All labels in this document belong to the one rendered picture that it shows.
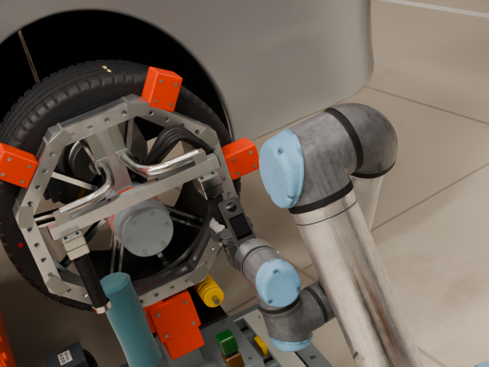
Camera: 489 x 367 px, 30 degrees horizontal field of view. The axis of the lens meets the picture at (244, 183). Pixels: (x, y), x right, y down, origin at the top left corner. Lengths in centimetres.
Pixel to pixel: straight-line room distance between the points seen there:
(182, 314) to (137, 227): 38
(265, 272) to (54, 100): 74
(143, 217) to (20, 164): 32
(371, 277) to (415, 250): 189
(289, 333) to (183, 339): 61
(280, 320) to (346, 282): 44
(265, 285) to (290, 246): 178
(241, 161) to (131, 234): 38
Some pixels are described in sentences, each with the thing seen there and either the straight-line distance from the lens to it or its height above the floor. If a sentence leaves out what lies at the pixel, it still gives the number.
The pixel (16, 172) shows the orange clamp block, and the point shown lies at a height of 107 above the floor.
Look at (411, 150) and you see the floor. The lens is 414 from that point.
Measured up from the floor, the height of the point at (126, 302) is 69.
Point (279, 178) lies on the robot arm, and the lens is 148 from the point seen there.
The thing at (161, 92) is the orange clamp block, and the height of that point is 111.
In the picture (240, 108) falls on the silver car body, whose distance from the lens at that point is 272.
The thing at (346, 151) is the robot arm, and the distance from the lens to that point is 150.
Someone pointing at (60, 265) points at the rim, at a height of 75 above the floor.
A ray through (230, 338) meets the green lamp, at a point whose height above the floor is 66.
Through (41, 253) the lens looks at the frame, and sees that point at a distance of 232.
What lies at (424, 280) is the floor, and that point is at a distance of 325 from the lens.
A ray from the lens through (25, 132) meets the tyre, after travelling 230.
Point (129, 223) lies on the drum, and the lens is 218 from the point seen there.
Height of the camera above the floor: 182
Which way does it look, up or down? 25 degrees down
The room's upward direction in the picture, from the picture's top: 18 degrees counter-clockwise
